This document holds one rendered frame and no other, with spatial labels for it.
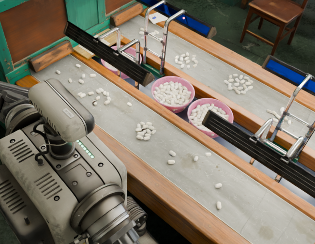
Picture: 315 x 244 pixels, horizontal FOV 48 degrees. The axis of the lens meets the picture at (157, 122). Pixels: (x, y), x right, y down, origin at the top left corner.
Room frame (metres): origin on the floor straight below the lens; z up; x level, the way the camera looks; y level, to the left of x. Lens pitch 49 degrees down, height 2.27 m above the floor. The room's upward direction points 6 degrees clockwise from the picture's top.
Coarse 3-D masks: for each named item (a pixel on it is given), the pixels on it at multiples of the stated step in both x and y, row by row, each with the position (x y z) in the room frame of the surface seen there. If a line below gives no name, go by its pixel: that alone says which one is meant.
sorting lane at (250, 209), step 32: (64, 64) 1.74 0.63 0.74; (96, 96) 1.48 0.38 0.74; (128, 96) 1.51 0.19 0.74; (128, 128) 1.26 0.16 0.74; (160, 128) 1.28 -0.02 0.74; (160, 160) 1.06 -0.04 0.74; (192, 160) 1.08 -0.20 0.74; (224, 160) 1.10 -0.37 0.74; (192, 192) 0.89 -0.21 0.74; (224, 192) 0.91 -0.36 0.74; (256, 192) 0.93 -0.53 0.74; (256, 224) 0.76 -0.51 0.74; (288, 224) 0.77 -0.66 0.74
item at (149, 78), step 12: (72, 24) 1.65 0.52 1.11; (72, 36) 1.61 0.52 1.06; (84, 36) 1.58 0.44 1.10; (96, 48) 1.51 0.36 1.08; (108, 48) 1.48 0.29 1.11; (108, 60) 1.44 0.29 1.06; (120, 60) 1.41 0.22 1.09; (132, 72) 1.35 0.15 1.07; (144, 72) 1.33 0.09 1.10; (144, 84) 1.29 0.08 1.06
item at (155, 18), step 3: (150, 15) 2.36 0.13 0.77; (153, 15) 2.36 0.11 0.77; (156, 15) 2.36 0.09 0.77; (159, 15) 2.37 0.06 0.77; (162, 15) 2.37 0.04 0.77; (150, 18) 2.32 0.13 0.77; (153, 18) 2.32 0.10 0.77; (156, 18) 2.32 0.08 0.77; (159, 18) 2.33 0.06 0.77; (162, 18) 2.33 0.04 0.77; (165, 18) 2.34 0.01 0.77; (153, 21) 2.29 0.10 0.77; (156, 21) 2.29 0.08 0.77; (159, 21) 2.29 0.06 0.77
